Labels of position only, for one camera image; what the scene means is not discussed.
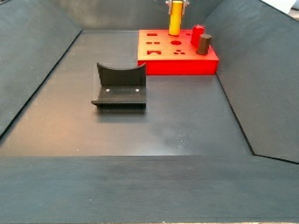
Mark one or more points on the silver red gripper finger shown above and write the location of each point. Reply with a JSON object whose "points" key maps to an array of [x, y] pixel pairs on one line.
{"points": [[186, 3]]}

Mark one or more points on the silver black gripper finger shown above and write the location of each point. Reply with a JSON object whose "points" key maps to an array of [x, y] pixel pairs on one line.
{"points": [[168, 2]]}

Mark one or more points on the yellow oval peg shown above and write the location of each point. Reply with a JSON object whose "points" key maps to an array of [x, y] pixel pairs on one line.
{"points": [[175, 17]]}

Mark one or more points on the red shape sorting board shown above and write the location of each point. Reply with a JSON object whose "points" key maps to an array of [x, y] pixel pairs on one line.
{"points": [[171, 55]]}

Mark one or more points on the red star peg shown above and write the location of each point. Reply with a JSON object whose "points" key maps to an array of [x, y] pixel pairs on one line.
{"points": [[198, 30]]}

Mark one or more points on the dark brown hexagonal peg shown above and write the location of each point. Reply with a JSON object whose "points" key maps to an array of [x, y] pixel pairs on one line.
{"points": [[203, 44]]}

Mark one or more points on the black curved holder bracket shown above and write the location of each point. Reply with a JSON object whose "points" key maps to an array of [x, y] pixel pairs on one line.
{"points": [[122, 86]]}

